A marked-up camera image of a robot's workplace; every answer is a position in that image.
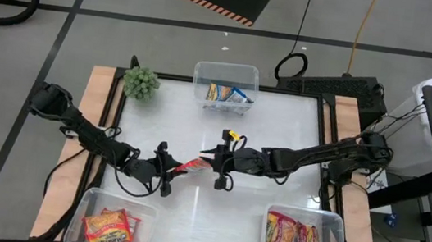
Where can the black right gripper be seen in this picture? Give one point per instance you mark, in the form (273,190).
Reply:
(244,161)

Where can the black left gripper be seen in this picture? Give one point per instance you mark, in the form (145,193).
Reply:
(146,170)

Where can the blue ramen pack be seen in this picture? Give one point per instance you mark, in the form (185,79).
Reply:
(219,92)
(239,96)

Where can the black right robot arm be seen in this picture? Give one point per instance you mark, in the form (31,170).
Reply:
(319,154)

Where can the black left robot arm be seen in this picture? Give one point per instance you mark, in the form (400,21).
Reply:
(86,138)

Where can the green artificial plant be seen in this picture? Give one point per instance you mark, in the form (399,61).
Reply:
(141,83)

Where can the white paper sheet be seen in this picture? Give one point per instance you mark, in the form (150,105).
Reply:
(380,199)

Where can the small blue object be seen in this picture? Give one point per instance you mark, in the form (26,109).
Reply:
(390,219)

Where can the black desk leg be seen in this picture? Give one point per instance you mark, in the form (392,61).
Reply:
(405,190)

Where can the white container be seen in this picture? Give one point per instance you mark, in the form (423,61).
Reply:
(430,87)

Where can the black table frame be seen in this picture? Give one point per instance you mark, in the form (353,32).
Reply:
(285,91)

